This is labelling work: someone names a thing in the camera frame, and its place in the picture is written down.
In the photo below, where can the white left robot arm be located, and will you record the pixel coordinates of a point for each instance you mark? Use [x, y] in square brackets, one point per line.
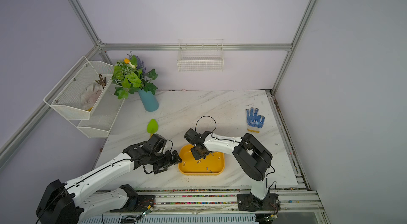
[77, 199]

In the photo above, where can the white mesh wall shelf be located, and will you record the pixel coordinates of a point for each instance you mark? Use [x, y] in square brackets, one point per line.
[65, 99]

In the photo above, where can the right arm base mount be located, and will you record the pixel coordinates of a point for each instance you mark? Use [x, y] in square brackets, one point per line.
[248, 202]

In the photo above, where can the blue dotted work glove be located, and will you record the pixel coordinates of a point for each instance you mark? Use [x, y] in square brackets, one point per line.
[255, 121]

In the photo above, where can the green yellow brush tool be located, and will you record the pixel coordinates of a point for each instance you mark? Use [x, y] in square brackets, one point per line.
[152, 127]

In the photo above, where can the aluminium rail platform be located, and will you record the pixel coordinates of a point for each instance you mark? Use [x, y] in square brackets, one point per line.
[217, 206]

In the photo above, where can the white wire wall basket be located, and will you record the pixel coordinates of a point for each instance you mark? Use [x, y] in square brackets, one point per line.
[200, 55]

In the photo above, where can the white cloth in shelf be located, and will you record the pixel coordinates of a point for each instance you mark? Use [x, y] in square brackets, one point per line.
[90, 96]

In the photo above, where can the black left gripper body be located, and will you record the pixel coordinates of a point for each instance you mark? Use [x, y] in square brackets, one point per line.
[161, 159]

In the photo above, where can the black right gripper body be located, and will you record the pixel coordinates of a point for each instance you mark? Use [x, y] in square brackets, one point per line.
[197, 153]

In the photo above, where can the yellow plastic storage box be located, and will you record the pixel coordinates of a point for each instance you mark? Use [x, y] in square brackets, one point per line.
[213, 164]

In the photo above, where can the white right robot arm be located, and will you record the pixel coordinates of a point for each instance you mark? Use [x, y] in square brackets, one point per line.
[252, 156]

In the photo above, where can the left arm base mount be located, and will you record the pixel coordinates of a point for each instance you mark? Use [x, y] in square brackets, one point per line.
[135, 202]

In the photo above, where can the teal vase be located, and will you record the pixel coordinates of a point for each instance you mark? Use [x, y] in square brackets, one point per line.
[149, 100]

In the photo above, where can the green artificial plant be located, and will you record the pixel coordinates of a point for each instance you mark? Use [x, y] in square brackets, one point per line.
[130, 75]

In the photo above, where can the brown twigs in shelf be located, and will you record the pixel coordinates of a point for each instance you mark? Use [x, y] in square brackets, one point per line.
[102, 81]

